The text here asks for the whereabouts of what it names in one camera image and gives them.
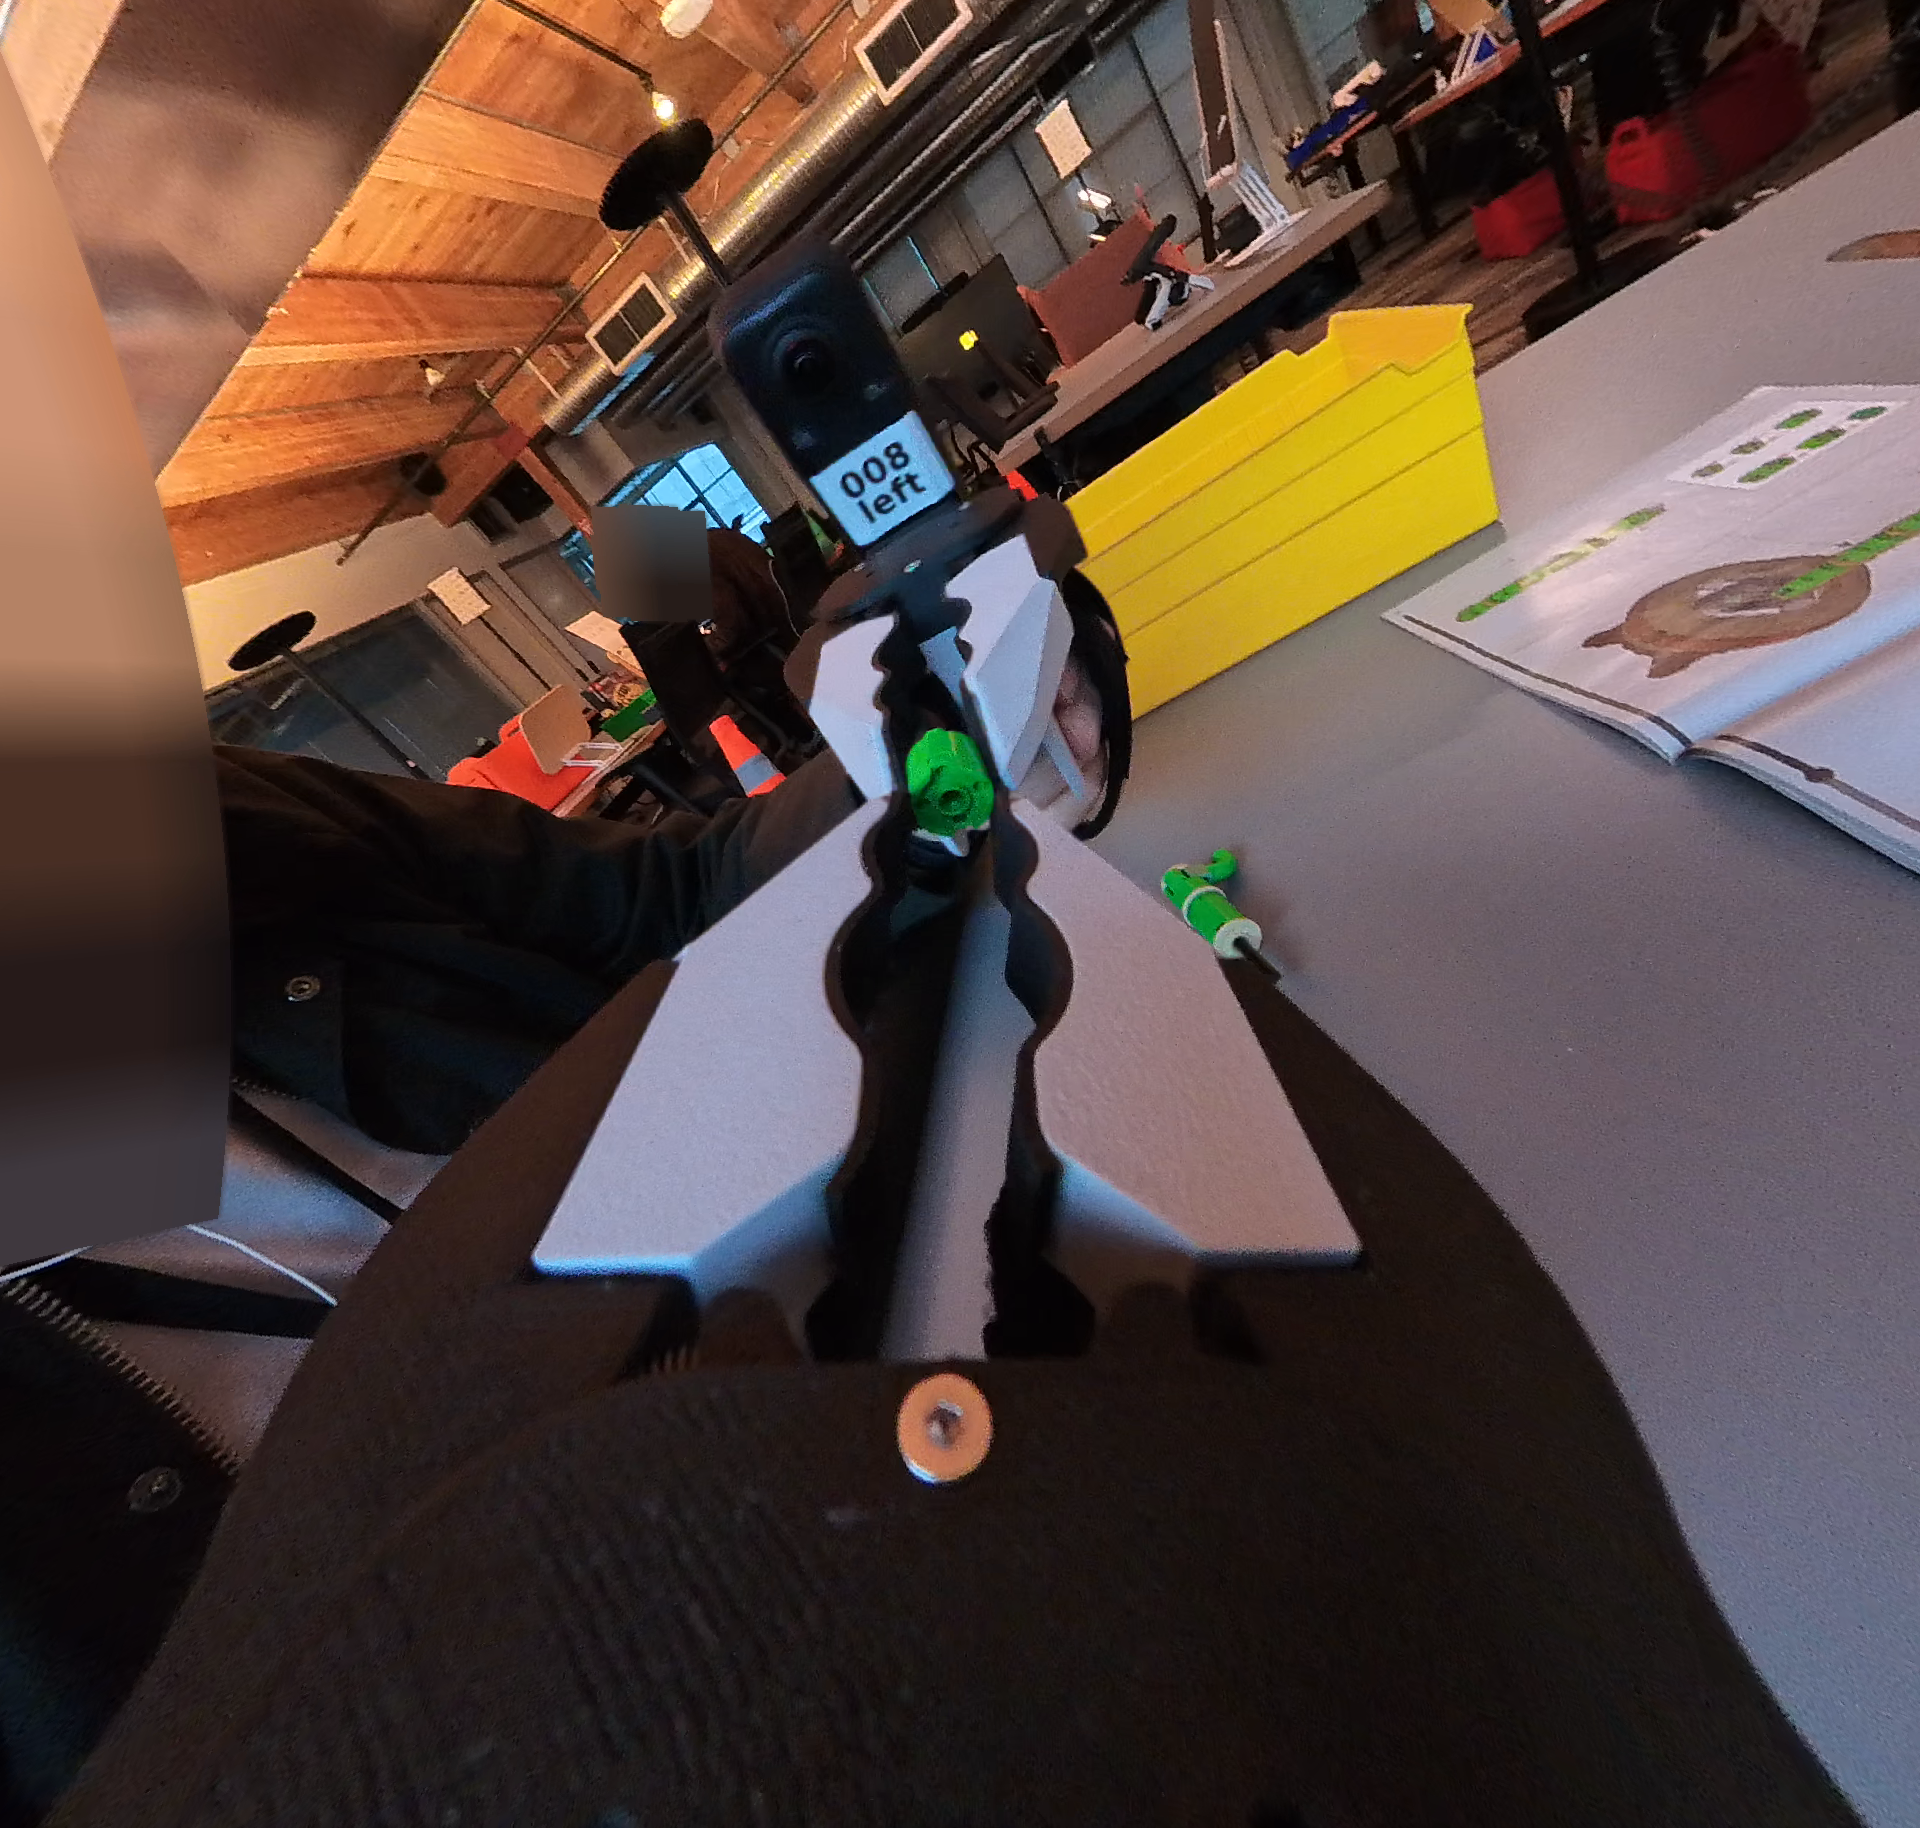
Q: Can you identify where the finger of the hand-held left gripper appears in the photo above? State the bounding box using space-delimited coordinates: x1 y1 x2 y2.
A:
959 542 1098 832
806 613 910 814

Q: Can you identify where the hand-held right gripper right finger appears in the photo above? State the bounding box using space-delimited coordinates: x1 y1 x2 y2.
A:
978 804 1367 1355

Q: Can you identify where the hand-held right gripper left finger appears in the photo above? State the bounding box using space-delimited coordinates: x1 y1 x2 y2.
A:
528 804 890 1355

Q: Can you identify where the green round stalk segment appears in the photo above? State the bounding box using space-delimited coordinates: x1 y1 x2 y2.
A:
903 731 992 863

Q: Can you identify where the green hooked stalk piece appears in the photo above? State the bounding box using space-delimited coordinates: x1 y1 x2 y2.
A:
1162 849 1283 978

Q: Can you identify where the person's left forearm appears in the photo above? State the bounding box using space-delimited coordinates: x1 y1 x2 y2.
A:
215 741 872 1157

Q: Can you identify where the grey desk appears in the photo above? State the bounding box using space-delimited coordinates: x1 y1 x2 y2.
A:
883 155 1920 1828

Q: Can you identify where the yellow plastic bin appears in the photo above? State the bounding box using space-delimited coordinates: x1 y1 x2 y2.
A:
1063 304 1479 571
1086 411 1493 669
1109 463 1502 721
1072 359 1488 617

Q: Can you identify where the grey background table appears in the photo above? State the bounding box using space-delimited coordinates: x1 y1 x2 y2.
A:
996 178 1397 437

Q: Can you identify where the red container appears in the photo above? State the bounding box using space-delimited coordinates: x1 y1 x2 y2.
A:
1604 51 1810 219
1470 170 1577 262

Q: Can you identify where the open instruction booklet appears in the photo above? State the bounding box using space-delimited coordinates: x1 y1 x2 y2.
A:
1382 385 1920 878

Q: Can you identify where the black floor pole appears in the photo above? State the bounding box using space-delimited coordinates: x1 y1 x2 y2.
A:
1476 0 1622 346

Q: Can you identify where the silver ventilation duct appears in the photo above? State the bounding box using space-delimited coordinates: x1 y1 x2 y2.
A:
539 0 1081 437

